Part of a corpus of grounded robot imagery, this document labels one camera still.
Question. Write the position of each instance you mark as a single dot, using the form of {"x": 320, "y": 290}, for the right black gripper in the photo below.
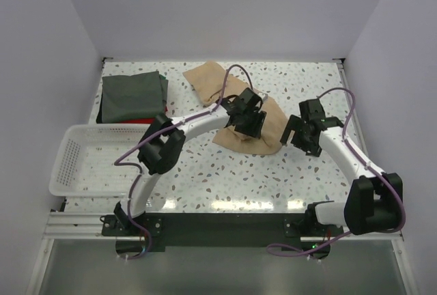
{"x": 295, "y": 123}

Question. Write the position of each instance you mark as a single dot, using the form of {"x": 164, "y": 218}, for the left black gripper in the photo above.
{"x": 255, "y": 130}

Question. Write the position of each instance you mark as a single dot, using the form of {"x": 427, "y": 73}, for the beige t-shirt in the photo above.
{"x": 207, "y": 80}

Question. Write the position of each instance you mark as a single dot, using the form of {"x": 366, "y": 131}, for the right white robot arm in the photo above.
{"x": 374, "y": 202}

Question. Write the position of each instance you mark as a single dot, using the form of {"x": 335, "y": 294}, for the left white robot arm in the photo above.
{"x": 160, "y": 147}

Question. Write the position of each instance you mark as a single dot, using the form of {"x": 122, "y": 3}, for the folded red t-shirt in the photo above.
{"x": 140, "y": 115}

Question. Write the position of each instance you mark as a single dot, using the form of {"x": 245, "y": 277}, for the folded grey t-shirt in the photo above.
{"x": 121, "y": 92}

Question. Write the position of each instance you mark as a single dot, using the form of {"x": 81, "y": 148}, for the white plastic basket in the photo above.
{"x": 84, "y": 165}

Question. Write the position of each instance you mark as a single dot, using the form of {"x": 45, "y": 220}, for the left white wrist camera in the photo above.
{"x": 263, "y": 96}

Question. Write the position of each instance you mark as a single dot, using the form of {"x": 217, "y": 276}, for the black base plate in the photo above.
{"x": 155, "y": 232}

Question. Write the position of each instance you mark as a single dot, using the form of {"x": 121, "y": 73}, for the aluminium frame rail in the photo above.
{"x": 76, "y": 258}

